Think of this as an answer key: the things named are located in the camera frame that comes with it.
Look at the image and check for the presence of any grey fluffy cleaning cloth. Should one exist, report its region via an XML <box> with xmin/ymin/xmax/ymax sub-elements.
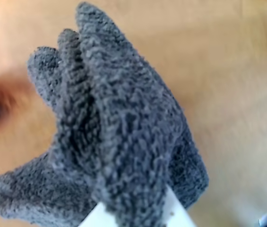
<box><xmin>0</xmin><ymin>1</ymin><xmax>210</xmax><ymax>227</ymax></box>

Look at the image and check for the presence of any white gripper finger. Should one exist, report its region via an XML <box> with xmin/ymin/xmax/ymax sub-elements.
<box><xmin>78</xmin><ymin>184</ymin><xmax>197</xmax><ymax>227</ymax></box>

